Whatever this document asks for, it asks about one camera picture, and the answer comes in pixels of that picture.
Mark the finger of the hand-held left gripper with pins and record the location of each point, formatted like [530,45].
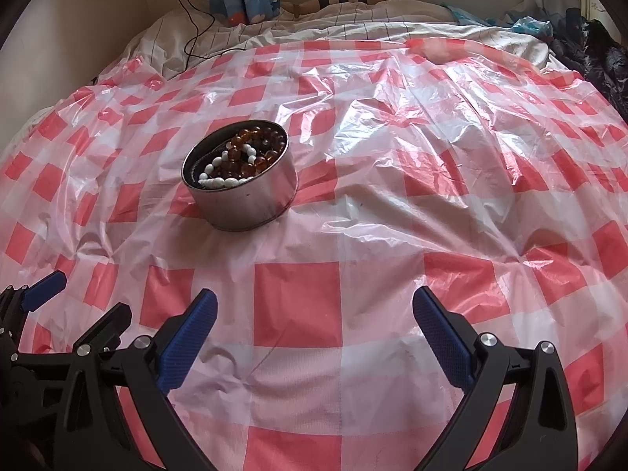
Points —
[104,328]
[46,288]

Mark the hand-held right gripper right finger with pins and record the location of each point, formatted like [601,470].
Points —
[441,339]

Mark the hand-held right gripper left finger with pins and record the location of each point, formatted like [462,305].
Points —
[189,339]

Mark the round metal tin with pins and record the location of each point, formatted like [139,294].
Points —
[245,206]

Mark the red checked plastic sheet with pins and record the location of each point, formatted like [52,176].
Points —
[368,181]

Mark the black puffer jacket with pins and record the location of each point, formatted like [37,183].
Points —
[598,59]

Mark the blue plastic bag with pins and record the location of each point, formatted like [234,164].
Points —
[530,27]

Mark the white striped bedsheet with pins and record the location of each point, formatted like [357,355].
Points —
[343,22]

